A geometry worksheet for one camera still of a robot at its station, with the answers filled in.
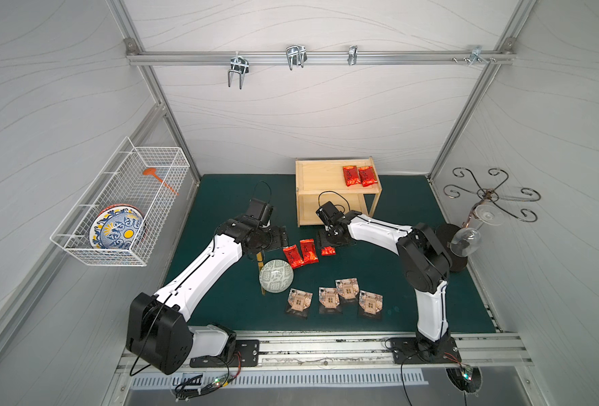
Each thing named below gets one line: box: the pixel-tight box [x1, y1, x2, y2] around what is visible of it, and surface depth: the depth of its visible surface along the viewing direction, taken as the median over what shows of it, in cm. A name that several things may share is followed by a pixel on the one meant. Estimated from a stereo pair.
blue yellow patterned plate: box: [89, 203, 148, 250], surface depth 62 cm
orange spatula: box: [142, 167, 180, 197], surface depth 80 cm
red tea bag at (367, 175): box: [357, 165, 379, 187], surface depth 92 cm
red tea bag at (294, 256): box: [282, 244, 305, 270], surface depth 93 cm
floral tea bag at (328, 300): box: [318, 286, 342, 314], surface depth 86 cm
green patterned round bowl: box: [258, 258, 295, 294], surface depth 89 cm
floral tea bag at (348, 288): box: [335, 277, 360, 300], surface depth 88 cm
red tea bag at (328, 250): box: [320, 246, 337, 257], surface depth 95 cm
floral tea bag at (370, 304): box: [357, 289, 384, 319], surface depth 85 cm
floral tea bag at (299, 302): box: [285, 287, 314, 319], surface depth 85 cm
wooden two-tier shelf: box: [295, 155, 383, 227], surface depth 93 cm
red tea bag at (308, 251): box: [299, 238, 319, 265], surface depth 95 cm
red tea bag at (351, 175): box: [342, 164, 362, 187], surface depth 92 cm
